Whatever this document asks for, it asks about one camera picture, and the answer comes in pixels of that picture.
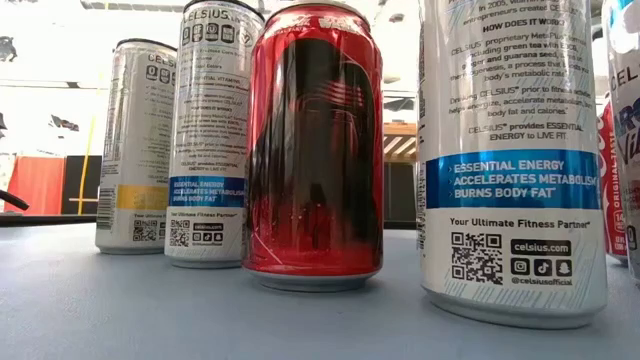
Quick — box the white Celsius can yellow band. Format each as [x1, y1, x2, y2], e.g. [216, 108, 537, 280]
[94, 38, 179, 256]

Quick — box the wooden slatted shelf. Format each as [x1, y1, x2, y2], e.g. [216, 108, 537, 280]
[382, 122, 419, 165]

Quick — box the red cola can dark figure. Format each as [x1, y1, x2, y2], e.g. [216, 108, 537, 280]
[242, 1, 386, 294]

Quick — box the black partition panel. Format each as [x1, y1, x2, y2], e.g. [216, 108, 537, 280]
[62, 154, 104, 216]
[383, 162, 417, 230]

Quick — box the white Celsius can blue band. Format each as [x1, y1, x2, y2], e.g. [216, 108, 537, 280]
[414, 0, 610, 331]
[602, 0, 640, 284]
[163, 0, 266, 270]

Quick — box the blue-grey table mat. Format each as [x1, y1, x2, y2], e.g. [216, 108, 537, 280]
[0, 222, 640, 360]

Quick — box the red panel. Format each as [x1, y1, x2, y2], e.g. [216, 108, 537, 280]
[3, 155, 67, 216]

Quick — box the black rounded bar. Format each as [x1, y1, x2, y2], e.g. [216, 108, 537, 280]
[0, 188, 30, 212]

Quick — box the patterned cloth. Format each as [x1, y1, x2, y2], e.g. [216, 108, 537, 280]
[0, 152, 17, 214]

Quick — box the yellow cable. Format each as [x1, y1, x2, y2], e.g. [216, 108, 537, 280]
[76, 74, 101, 216]

